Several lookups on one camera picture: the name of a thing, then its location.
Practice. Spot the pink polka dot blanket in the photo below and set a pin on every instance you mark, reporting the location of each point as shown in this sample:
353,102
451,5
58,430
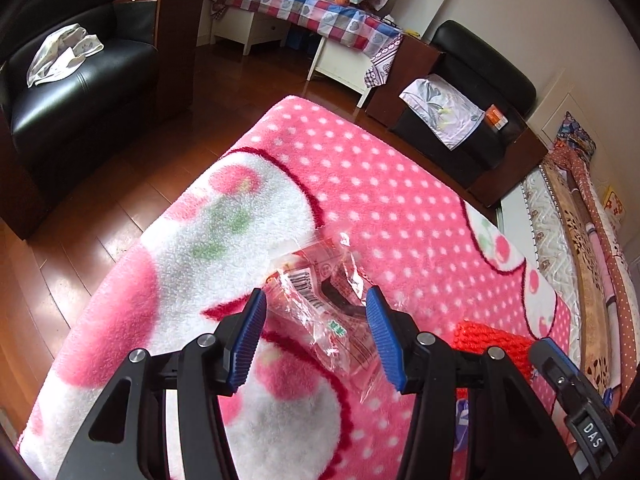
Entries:
375,175

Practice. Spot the red foam net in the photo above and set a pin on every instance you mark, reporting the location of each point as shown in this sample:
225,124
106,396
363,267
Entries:
480,337

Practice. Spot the white crumpled cloth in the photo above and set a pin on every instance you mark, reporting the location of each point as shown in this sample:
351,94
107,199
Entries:
60,55

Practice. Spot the white quilted mattress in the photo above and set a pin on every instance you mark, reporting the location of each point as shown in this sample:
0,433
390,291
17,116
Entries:
545,220

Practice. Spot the pink dotted rolled bedding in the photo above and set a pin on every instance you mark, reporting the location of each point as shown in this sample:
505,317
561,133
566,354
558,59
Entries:
615,260

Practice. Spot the orange small box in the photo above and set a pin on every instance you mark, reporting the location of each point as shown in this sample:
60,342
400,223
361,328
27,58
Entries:
496,119

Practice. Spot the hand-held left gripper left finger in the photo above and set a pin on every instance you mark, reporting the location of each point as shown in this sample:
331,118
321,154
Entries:
245,345

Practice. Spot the pale floral cloth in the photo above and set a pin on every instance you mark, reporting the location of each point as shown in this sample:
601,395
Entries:
440,110

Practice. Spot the black leather armchair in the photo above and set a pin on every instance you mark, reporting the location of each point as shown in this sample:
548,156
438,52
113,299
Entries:
480,60
75,100

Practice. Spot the blue storage box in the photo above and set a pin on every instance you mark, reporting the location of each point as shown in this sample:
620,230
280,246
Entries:
302,40

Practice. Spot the clear plastic wrapper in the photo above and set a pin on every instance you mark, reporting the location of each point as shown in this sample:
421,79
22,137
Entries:
310,285

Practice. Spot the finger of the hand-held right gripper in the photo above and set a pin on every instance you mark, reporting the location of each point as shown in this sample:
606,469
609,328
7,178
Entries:
565,380

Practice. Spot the yellow floral cushion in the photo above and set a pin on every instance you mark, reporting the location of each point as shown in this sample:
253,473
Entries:
616,205

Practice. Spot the brown floral quilt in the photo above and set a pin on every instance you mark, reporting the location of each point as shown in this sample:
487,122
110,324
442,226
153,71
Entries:
585,260

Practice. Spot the table with plaid cloth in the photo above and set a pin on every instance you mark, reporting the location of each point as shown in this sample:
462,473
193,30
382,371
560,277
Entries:
310,10

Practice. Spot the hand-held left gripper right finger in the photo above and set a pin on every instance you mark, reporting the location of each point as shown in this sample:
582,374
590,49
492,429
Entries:
385,345

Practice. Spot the colourful patterned pillow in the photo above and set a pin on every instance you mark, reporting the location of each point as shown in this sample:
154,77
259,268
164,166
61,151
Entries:
575,135

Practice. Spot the white desk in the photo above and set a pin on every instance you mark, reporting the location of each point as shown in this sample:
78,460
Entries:
250,30

